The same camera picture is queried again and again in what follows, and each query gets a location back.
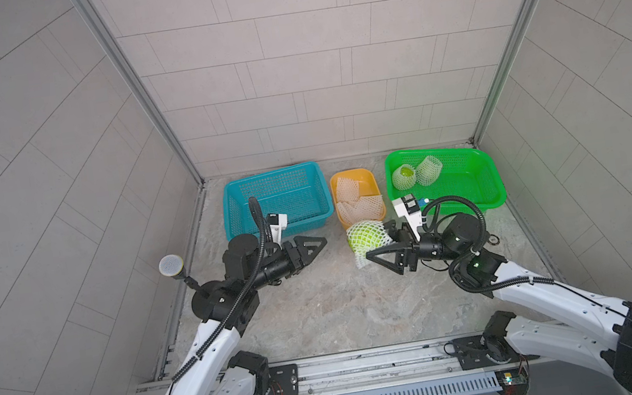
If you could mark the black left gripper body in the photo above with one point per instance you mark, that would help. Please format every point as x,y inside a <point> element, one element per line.
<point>278,269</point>

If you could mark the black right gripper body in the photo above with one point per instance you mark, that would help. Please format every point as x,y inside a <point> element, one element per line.
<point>436,247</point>

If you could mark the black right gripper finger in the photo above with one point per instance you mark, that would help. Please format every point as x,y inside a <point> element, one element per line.
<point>395,230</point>
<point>397,257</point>

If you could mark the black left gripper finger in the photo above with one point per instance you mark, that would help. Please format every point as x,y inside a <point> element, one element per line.
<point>310,243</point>
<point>305,254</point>

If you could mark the white foam net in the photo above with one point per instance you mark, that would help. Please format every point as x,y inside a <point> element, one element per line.
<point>428,171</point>
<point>365,240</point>
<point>398,185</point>

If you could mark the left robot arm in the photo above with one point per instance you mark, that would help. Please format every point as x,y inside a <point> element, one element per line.
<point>214,365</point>

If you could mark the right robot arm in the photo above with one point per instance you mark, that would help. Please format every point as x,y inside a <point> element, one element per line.
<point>585,328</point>

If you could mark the pile of foam nets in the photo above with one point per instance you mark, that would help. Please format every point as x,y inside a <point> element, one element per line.
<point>359,203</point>

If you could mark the yellow plastic tub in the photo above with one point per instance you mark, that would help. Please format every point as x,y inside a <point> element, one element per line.
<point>356,182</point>

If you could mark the teal plastic basket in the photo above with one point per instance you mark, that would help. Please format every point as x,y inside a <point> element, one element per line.
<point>299,192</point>

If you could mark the green plastic basket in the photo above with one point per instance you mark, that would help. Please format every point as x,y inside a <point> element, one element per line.
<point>468,173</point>

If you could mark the right circuit board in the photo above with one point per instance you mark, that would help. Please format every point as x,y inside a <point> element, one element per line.
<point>513,382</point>

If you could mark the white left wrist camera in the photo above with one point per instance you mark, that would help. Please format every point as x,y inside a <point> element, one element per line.
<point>277,224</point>

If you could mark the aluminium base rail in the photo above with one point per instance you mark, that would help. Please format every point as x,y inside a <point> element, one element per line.
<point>420,368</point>

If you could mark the aluminium corner post right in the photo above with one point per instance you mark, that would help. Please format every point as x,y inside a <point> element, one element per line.
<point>516,37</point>

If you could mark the aluminium corner post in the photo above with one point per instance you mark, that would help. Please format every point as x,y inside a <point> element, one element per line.
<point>99,29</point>
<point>516,37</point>

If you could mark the aluminium corner post left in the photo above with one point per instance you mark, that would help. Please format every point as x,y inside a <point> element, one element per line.
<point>99,29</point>

